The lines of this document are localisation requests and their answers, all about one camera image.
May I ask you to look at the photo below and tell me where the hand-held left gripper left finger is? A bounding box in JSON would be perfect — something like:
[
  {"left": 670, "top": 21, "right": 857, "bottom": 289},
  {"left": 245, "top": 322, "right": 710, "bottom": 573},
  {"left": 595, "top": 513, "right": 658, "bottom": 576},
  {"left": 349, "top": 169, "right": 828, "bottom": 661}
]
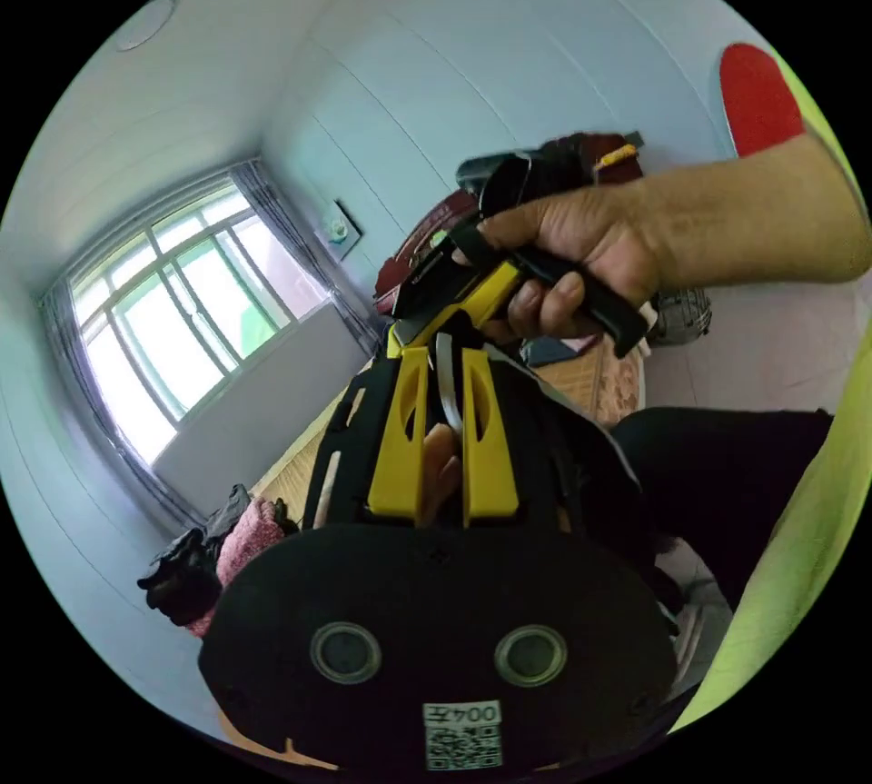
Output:
[{"left": 366, "top": 347, "right": 431, "bottom": 521}]

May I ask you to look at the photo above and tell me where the round ceiling lamp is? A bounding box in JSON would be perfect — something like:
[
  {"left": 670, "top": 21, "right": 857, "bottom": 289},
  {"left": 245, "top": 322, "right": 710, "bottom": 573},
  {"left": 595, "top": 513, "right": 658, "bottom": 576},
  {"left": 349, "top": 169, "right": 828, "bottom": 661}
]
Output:
[{"left": 112, "top": 0, "right": 183, "bottom": 54}]

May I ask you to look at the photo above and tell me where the grey checked bag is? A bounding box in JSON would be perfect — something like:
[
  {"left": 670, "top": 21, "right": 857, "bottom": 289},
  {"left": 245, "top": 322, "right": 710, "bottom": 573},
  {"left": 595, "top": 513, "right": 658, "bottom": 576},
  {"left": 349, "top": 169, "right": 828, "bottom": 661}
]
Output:
[{"left": 647, "top": 286, "right": 714, "bottom": 346}]

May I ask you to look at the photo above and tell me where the bed with woven mat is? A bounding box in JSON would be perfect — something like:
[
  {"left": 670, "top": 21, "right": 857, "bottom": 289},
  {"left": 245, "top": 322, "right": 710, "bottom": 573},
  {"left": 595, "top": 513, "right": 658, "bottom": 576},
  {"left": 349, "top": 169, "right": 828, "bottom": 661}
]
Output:
[{"left": 248, "top": 333, "right": 649, "bottom": 526}]

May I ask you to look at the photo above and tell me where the person's right hand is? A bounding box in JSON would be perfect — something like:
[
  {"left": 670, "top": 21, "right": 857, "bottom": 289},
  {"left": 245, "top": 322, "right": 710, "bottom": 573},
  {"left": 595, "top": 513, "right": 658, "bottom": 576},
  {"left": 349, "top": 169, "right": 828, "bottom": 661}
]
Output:
[{"left": 479, "top": 183, "right": 674, "bottom": 341}]

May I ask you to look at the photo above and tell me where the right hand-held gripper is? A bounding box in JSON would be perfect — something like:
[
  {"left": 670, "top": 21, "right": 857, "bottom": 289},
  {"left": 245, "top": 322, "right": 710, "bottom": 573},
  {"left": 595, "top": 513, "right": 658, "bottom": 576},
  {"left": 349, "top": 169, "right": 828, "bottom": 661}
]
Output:
[{"left": 372, "top": 151, "right": 649, "bottom": 361}]

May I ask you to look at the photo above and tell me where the person's right forearm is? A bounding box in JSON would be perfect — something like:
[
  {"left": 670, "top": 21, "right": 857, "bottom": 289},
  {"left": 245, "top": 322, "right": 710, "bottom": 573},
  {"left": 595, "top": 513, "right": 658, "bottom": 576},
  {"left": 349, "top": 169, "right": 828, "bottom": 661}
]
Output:
[{"left": 652, "top": 131, "right": 872, "bottom": 293}]

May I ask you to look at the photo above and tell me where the pile of clothes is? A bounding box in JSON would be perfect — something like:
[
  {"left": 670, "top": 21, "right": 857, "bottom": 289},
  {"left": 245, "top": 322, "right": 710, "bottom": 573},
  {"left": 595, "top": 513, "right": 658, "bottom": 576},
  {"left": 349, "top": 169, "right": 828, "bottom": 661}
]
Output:
[{"left": 135, "top": 482, "right": 301, "bottom": 640}]

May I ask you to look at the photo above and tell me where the window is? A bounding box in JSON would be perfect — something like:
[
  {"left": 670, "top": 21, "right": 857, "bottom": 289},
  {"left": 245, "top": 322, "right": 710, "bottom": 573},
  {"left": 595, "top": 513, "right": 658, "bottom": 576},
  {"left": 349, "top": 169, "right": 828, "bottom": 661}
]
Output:
[{"left": 67, "top": 187, "right": 325, "bottom": 458}]

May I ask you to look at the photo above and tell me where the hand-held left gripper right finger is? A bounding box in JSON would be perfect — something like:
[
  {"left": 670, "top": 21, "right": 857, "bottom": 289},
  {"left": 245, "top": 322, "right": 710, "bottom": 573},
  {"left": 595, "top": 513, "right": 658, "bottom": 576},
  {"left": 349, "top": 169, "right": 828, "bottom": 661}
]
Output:
[{"left": 461, "top": 345, "right": 521, "bottom": 528}]

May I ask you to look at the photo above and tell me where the person's body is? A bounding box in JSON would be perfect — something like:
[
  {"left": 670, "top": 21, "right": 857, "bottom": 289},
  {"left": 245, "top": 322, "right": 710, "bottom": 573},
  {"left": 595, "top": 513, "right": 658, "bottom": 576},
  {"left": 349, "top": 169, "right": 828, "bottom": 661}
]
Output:
[{"left": 609, "top": 41, "right": 872, "bottom": 738}]

